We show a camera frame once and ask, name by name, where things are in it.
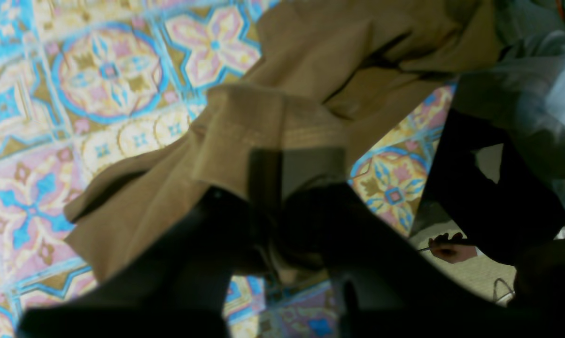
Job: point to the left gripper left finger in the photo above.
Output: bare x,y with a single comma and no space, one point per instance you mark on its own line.
178,286

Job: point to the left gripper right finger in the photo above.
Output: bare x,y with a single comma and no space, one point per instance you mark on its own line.
379,281

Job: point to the brown t-shirt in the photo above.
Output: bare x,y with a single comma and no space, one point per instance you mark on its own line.
335,76

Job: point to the person's hand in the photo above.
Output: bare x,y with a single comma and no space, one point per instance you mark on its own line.
452,248

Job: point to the person in dark clothes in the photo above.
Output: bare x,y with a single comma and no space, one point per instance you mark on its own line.
499,171

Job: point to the patterned tablecloth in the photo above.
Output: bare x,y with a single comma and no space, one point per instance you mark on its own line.
84,84

